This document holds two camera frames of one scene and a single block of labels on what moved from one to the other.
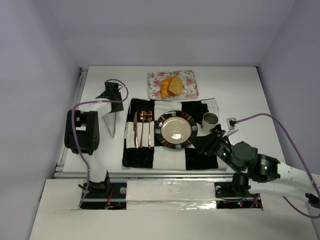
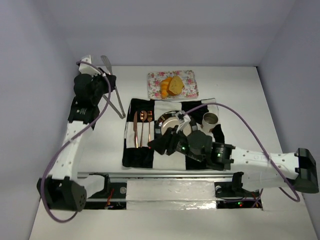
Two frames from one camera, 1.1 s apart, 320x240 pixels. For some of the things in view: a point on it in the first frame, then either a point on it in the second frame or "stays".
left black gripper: [111, 94] to [106, 80]
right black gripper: [210, 144] to [170, 142]
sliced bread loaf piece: [175, 86] stays
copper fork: [149, 119] stays
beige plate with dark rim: [176, 129] stays
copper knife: [135, 128] stays
